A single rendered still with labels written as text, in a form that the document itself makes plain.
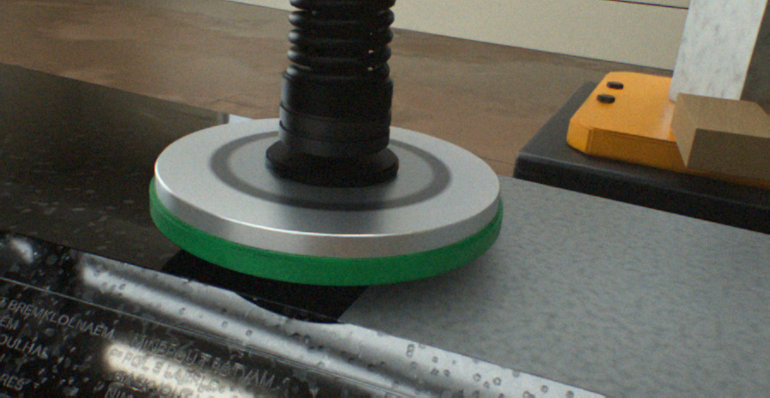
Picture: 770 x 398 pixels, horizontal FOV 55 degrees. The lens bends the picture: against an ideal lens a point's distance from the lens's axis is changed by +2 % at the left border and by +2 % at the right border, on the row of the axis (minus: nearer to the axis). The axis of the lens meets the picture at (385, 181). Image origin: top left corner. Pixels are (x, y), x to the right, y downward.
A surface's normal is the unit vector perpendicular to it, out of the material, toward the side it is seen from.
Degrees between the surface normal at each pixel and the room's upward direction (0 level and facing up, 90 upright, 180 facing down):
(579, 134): 90
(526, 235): 0
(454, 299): 0
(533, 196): 0
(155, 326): 45
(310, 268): 90
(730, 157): 90
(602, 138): 90
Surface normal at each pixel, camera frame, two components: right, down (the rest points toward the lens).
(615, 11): -0.43, 0.28
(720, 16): -0.99, -0.04
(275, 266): -0.15, 0.33
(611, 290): 0.09, -0.93
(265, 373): -0.18, -0.45
